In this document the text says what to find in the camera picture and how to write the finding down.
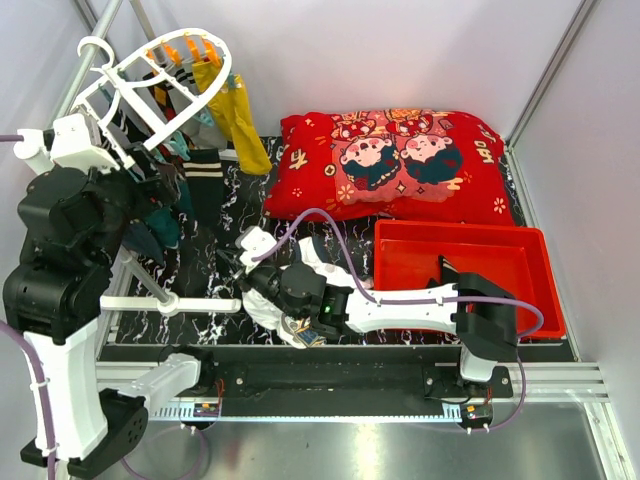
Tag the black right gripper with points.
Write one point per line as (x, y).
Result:
(235, 265)

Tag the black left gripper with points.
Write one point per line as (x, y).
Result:
(157, 188)

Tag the teal sock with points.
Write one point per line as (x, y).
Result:
(162, 223)

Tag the navy blue sock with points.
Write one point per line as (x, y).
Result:
(139, 239)

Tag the black striped sock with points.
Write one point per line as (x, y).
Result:
(448, 274)
(204, 175)

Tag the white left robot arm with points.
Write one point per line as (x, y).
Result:
(75, 221)

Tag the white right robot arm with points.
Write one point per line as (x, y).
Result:
(483, 318)

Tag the argyle patterned sock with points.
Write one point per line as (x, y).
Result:
(169, 100)

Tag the grey sock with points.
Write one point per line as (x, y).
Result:
(204, 136)

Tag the yellow sock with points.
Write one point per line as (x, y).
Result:
(232, 114)
(204, 74)

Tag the red plastic bin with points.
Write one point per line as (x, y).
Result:
(515, 258)

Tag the red cartoon print pillow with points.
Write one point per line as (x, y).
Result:
(409, 164)

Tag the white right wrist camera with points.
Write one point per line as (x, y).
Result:
(254, 242)

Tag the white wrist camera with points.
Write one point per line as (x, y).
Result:
(72, 142)
(254, 242)

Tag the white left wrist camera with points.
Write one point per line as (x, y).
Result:
(72, 142)

